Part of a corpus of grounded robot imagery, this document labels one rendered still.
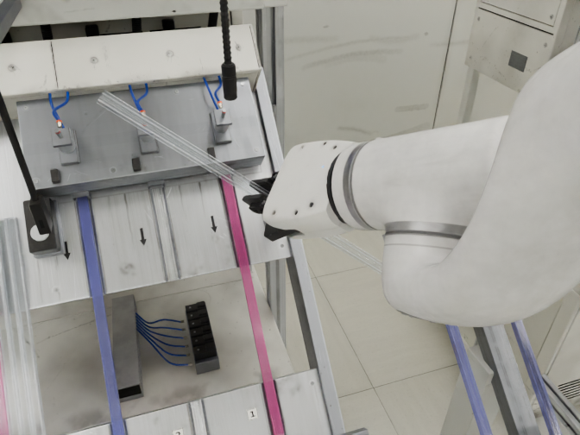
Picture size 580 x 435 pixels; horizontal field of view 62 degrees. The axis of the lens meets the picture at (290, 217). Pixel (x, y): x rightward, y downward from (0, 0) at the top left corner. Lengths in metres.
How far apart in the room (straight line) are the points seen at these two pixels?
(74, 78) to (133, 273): 0.30
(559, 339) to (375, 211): 1.16
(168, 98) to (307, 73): 1.80
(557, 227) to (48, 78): 0.68
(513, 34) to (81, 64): 1.09
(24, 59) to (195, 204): 0.32
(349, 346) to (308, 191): 1.50
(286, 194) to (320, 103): 2.13
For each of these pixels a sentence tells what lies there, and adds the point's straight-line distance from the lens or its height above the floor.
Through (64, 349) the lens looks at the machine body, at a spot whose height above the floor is 0.62.
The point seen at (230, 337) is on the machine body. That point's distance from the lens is 1.15.
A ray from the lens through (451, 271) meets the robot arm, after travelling 0.31.
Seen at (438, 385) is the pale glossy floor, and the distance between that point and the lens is 1.90.
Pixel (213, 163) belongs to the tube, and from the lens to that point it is 0.57.
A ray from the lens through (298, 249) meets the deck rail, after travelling 0.79.
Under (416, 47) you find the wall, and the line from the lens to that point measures 2.77.
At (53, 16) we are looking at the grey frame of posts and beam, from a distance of 0.80.
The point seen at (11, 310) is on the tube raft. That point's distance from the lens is 0.79.
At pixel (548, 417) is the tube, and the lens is 0.87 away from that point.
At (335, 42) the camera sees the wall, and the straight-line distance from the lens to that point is 2.54.
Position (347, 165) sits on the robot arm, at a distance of 0.44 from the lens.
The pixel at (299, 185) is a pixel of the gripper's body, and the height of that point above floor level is 1.23.
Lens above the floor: 1.49
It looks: 36 degrees down
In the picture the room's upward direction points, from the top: straight up
